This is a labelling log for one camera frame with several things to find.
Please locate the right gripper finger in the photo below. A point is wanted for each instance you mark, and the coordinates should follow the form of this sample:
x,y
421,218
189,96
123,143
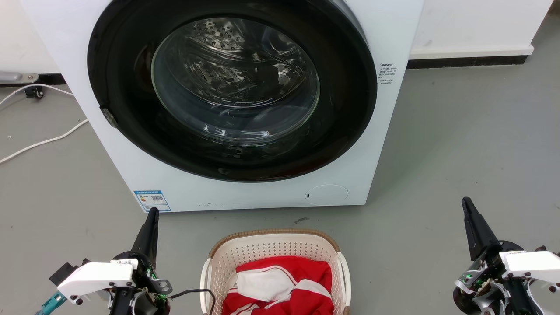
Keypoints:
x,y
471,238
485,232

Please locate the teal plastic clip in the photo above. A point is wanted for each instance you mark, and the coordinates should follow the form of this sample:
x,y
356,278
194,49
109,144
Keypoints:
x,y
50,304

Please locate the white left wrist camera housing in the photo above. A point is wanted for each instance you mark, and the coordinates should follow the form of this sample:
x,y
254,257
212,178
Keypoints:
x,y
96,278

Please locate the white front-load washing machine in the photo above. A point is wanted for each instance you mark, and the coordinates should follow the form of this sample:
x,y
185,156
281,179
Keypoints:
x,y
245,192

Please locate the blue energy label sticker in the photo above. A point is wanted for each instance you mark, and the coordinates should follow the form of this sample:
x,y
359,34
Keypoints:
x,y
152,200

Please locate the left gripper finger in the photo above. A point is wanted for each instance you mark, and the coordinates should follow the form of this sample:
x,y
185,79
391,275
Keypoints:
x,y
154,245
143,238

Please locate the white plastic laundry basket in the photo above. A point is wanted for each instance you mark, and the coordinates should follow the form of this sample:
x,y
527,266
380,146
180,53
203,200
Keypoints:
x,y
271,249

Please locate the grey metal bracket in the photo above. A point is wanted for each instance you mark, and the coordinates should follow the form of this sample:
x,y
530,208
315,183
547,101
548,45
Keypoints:
x,y
17,77

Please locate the black round washer door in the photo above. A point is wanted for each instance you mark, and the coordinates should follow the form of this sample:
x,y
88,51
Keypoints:
x,y
131,131

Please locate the small black box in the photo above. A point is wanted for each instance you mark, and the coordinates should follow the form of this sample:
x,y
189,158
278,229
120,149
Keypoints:
x,y
68,270

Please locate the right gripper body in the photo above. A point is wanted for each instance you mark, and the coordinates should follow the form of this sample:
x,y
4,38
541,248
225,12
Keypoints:
x,y
490,284

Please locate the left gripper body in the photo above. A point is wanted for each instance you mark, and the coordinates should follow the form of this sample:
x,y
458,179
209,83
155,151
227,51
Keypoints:
x,y
146,280

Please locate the black caster wheel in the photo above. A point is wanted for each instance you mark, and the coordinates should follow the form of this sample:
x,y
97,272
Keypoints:
x,y
34,92

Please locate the red and white garment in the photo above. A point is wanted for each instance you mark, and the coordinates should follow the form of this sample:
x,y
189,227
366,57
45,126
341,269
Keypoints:
x,y
302,302

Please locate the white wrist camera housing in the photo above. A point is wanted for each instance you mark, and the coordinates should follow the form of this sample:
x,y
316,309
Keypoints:
x,y
96,278
533,264

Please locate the round white filter cover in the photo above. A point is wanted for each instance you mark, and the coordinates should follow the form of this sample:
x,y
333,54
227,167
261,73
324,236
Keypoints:
x,y
327,194

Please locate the white wall platform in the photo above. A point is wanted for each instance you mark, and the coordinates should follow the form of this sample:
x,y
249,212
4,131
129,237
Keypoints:
x,y
477,30

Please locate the white text sticker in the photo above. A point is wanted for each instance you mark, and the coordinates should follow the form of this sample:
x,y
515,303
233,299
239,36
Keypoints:
x,y
386,74

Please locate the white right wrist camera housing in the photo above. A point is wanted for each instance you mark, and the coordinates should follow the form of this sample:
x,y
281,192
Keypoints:
x,y
533,264

